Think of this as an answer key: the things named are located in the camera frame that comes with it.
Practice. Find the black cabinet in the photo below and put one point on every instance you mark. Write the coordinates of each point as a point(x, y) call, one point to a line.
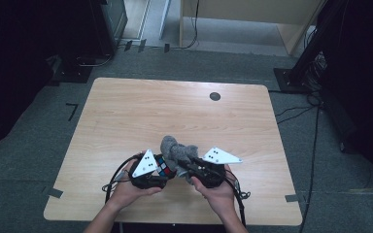
point(110, 26)

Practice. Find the multicoloured puzzle cube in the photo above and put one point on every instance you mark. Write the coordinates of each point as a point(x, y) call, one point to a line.
point(164, 168)

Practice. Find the black metal stand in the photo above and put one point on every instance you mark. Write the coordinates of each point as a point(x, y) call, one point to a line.
point(301, 68)

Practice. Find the dark round table grommet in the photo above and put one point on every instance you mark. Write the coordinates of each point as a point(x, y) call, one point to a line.
point(215, 96)

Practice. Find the black flat stand base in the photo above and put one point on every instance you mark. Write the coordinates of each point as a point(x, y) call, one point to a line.
point(73, 74)

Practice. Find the black tape strip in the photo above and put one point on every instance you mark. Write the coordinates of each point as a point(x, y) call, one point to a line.
point(128, 45)
point(166, 48)
point(142, 45)

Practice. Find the person's left hand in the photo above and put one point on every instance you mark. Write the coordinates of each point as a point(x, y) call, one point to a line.
point(126, 192)

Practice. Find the white panel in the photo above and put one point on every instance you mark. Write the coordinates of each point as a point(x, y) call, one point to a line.
point(164, 17)

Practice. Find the grey cloth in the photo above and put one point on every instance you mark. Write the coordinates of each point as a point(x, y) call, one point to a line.
point(171, 149)

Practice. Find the person's right hand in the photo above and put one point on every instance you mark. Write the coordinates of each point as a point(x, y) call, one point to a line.
point(220, 199)

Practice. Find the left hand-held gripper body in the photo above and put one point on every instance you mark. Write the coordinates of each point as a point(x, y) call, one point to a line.
point(145, 168)

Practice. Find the dark curtain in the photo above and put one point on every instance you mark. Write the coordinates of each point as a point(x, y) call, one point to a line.
point(366, 81)
point(9, 64)

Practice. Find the grey tape strip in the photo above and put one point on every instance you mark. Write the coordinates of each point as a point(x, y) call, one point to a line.
point(54, 193)
point(292, 198)

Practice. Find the beige wooden furniture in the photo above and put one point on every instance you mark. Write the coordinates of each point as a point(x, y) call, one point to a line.
point(255, 9)

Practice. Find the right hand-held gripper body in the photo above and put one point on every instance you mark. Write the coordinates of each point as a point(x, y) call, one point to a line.
point(212, 176)

